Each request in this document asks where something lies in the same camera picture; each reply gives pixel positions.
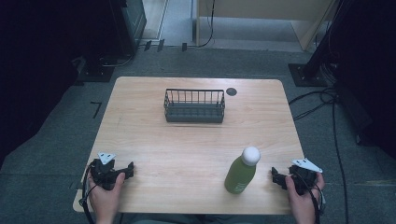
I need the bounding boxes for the dark cabinet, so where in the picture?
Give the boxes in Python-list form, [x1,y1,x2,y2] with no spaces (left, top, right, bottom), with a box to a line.
[106,0,148,59]

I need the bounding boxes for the thin black hanging cable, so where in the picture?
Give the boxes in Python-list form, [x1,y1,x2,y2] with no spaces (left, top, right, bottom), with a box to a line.
[195,0,217,49]

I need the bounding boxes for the person's left hand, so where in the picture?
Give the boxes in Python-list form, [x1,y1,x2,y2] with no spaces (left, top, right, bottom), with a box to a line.
[87,172,126,217]

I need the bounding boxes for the light wooden partition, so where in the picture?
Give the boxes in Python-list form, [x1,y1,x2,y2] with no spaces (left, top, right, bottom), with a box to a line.
[195,0,340,52]

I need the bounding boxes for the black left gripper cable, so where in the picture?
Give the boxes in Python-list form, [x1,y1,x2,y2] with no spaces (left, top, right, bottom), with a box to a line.
[78,166,96,224]

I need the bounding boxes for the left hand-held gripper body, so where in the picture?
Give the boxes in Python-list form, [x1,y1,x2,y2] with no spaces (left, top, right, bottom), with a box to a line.
[90,151,126,191]

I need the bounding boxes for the black looped floor cables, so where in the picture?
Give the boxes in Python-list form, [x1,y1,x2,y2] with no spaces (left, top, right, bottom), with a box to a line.
[288,86,341,122]

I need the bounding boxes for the green bottle with white cap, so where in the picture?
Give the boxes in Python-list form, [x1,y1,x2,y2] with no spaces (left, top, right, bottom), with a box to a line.
[223,146,262,195]

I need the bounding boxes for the person's right hand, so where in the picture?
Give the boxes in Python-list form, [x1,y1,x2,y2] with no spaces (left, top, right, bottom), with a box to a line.
[284,172,326,217]

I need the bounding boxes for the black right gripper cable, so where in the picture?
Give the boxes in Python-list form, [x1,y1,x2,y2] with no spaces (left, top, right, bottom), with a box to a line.
[293,172,327,224]

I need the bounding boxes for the black metal stand with base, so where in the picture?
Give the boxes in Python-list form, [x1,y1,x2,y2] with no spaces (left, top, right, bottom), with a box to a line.
[287,0,353,89]

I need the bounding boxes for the black stand base plate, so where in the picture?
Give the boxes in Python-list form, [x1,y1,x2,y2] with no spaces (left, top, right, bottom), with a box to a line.
[74,55,116,84]

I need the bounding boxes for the long black floor cable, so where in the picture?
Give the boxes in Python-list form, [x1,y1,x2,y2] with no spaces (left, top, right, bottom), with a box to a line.
[331,99,350,224]

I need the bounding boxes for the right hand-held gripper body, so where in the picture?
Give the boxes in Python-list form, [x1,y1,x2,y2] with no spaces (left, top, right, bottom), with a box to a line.
[288,157,324,197]

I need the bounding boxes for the dark curtain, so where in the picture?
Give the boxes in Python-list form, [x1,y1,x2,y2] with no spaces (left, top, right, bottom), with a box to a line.
[326,0,396,160]
[0,0,125,169]

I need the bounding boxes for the dark wire basket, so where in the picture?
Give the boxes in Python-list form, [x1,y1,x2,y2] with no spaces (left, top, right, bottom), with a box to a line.
[163,88,227,124]

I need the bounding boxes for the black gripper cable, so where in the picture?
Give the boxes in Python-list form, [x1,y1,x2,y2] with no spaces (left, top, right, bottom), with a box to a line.
[293,172,327,224]
[78,166,96,224]

